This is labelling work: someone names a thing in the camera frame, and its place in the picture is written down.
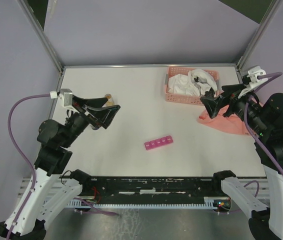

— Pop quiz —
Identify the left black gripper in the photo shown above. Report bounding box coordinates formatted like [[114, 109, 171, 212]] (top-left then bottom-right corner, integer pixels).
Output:
[[61, 94, 121, 147]]

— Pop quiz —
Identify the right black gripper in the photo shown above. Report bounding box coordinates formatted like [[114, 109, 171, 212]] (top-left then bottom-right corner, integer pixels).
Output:
[[200, 81, 273, 135]]

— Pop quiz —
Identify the amber pill bottle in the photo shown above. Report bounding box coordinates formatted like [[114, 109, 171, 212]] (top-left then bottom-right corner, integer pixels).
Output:
[[104, 93, 115, 107]]

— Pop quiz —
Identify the pink weekly pill organizer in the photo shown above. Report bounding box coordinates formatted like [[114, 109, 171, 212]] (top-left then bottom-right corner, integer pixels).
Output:
[[144, 135, 174, 151]]

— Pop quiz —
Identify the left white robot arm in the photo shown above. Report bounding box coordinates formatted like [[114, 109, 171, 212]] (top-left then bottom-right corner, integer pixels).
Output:
[[0, 89, 121, 240]]

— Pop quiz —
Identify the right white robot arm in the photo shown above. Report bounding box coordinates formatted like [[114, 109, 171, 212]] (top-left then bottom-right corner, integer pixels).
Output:
[[200, 84, 283, 240]]

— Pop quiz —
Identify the white cap pill bottle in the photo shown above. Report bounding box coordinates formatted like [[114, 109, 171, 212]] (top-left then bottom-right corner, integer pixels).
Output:
[[91, 125, 100, 131]]

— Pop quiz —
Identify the salmon pink cloth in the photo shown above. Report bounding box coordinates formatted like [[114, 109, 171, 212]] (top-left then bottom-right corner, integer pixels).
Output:
[[197, 91, 265, 136]]

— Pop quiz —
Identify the pink plastic basket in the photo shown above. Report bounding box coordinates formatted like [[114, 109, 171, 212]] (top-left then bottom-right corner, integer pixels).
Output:
[[164, 66, 220, 105]]

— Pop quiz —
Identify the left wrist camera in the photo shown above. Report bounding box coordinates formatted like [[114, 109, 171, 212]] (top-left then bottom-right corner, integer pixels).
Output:
[[57, 88, 75, 111]]

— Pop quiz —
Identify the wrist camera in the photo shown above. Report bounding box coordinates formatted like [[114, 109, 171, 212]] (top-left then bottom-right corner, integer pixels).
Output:
[[238, 65, 269, 99], [57, 88, 75, 111]]

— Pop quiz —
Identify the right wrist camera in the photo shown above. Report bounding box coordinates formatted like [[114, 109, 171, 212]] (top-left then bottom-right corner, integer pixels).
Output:
[[238, 65, 269, 99]]

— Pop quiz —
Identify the right aluminium frame post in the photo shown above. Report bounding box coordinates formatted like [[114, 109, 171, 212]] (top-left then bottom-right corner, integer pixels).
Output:
[[236, 0, 283, 72]]

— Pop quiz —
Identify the aluminium frame post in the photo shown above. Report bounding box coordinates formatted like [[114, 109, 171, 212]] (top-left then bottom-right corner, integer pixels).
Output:
[[16, 0, 64, 73], [236, 0, 283, 72]]

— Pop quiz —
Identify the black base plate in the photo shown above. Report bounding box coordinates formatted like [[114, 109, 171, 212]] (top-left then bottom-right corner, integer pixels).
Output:
[[79, 176, 229, 203]]

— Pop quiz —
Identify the white slotted cable duct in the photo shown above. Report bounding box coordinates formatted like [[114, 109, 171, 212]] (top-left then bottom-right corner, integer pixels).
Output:
[[66, 197, 220, 209]]

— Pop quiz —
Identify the left aluminium frame post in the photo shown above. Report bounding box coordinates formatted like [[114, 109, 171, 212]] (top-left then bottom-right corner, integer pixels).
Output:
[[16, 0, 64, 73]]

